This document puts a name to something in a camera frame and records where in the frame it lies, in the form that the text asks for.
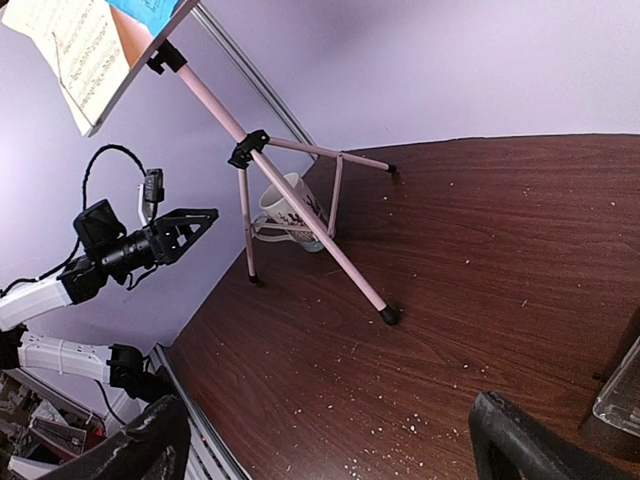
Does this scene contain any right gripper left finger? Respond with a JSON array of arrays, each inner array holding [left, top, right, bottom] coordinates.
[[62, 395, 190, 479]]

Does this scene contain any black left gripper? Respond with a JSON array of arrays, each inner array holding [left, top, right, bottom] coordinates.
[[144, 208, 219, 266]]

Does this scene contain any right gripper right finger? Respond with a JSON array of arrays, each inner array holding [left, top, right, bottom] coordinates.
[[468, 391, 635, 479]]

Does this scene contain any black metronome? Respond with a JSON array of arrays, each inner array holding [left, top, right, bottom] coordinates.
[[578, 308, 639, 464]]

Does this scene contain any clear metronome cover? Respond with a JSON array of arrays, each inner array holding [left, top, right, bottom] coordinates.
[[592, 339, 639, 437]]

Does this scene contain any blue sheet music page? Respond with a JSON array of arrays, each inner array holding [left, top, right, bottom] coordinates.
[[107, 0, 180, 37]]

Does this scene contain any yellow sheet music page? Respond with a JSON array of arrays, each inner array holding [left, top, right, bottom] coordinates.
[[2, 0, 130, 136]]

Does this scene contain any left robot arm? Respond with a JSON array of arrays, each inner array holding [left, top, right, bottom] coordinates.
[[1, 199, 219, 404]]

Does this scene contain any white ceramic mug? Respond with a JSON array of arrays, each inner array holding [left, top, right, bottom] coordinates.
[[251, 173, 341, 253]]

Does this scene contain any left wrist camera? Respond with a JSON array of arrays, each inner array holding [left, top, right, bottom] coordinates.
[[138, 168, 165, 226]]

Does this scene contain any left black cable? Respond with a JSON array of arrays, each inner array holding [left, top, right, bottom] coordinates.
[[74, 144, 149, 216]]

